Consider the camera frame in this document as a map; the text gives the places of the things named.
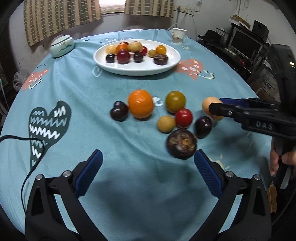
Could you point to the striped curtain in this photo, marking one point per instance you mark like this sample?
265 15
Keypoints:
164 8
43 19

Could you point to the small tan longan back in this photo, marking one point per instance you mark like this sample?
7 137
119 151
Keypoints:
166 124

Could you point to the speckled tan round fruit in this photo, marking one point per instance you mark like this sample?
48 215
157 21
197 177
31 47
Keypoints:
137 44

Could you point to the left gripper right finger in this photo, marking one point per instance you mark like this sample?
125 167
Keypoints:
252 220

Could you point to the orange mandarin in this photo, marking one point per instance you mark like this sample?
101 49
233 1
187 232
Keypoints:
140 104
121 46

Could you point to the red tomato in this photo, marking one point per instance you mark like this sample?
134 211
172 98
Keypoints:
144 51
183 118

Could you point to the cardboard box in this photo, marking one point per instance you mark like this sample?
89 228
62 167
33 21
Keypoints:
271 194

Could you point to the pale yellow round fruit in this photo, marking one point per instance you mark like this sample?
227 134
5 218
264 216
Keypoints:
111 49

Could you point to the large dark mangosteen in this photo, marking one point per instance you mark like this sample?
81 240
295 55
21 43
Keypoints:
181 144

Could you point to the left striped curtain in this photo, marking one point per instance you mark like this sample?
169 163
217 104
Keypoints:
43 19

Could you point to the green yellow persimmon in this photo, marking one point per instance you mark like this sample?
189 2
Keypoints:
175 101

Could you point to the wall power strip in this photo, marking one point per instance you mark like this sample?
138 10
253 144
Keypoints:
185 10

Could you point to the white paper cup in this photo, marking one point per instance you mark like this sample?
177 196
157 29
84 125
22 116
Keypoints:
177 35

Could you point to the large tan round fruit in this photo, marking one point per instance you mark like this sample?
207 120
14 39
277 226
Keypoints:
133 49

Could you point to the right striped curtain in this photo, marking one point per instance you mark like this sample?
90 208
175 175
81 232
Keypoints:
164 8

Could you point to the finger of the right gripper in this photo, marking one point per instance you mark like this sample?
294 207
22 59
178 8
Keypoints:
251 102
231 112

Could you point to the crumpled plastic bag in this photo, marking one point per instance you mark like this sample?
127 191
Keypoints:
19 79

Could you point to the computer monitor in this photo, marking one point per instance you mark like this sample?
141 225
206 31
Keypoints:
244 44

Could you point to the small dark plum front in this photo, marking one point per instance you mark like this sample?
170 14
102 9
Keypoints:
110 58

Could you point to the teal patterned tablecloth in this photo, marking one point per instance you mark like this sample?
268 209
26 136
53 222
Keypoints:
141 192

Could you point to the black speaker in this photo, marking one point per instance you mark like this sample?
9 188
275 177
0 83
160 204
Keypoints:
260 30

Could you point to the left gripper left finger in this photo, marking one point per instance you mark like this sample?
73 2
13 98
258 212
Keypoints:
43 218

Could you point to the yellow orange persimmon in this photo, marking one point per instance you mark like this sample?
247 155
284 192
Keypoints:
161 50

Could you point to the small tan longan front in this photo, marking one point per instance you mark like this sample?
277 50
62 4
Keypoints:
152 53

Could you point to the black computer desk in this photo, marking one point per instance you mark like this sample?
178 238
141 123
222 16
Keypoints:
217 41

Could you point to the small tan longan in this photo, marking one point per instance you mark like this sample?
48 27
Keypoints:
152 53
166 124

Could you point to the white round plate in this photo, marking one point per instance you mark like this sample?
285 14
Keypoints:
145 68

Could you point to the person right hand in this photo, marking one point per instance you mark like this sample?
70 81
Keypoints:
288 159

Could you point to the white ceramic lidded jar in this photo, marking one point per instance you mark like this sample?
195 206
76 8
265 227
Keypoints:
62 46

